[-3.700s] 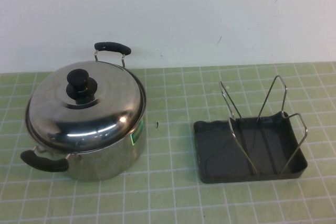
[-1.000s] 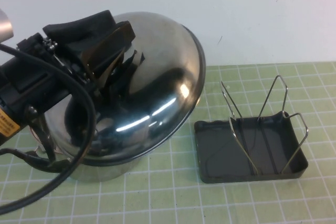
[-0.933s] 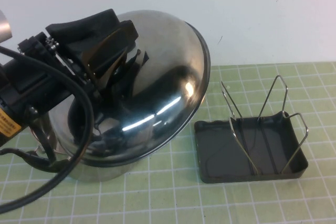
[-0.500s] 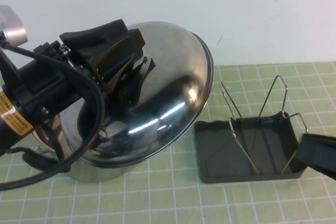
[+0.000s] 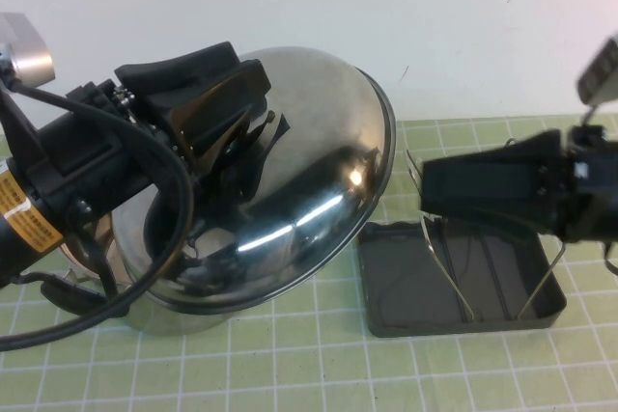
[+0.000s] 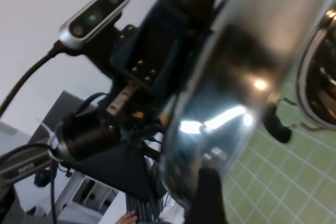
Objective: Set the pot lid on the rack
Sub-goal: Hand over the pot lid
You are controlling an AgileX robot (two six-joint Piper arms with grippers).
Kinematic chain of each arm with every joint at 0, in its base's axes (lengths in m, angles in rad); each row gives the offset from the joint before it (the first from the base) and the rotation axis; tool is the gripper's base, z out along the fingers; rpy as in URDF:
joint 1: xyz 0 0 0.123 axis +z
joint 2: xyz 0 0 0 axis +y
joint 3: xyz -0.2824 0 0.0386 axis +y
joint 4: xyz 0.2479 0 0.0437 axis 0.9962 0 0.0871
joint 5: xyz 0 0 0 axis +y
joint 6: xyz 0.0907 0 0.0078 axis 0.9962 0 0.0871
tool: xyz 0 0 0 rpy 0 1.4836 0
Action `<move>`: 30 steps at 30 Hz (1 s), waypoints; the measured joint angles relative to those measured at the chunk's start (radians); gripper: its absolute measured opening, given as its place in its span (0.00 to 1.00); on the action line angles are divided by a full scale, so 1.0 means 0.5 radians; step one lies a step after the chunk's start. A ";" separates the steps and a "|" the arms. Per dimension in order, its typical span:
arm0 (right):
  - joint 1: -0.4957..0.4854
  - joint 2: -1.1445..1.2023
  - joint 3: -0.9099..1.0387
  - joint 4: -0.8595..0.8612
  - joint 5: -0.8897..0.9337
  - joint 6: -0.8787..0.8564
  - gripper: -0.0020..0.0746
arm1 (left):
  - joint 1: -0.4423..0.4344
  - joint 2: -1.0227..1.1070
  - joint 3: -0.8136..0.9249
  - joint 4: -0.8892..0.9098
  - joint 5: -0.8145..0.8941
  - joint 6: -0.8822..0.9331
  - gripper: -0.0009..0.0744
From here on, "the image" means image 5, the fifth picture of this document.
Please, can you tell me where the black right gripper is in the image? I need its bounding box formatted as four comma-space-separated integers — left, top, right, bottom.
418, 124, 618, 245

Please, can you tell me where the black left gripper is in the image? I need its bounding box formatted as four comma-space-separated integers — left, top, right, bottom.
23, 41, 271, 220

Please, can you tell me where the steel pot lid black knob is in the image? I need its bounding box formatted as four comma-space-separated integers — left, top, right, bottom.
113, 46, 398, 316

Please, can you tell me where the stainless steel cooking pot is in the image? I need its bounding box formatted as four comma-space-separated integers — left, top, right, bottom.
41, 218, 279, 337

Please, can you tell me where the dark grey drip tray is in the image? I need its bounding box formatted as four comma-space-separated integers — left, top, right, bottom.
357, 221, 567, 338

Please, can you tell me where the metal wire lid rack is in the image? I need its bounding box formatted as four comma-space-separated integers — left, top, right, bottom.
405, 139, 566, 324

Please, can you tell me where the black left camera cable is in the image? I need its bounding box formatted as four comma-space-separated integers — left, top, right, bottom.
0, 71, 191, 339

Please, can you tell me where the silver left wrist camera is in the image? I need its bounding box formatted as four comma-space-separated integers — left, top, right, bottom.
0, 13, 55, 86

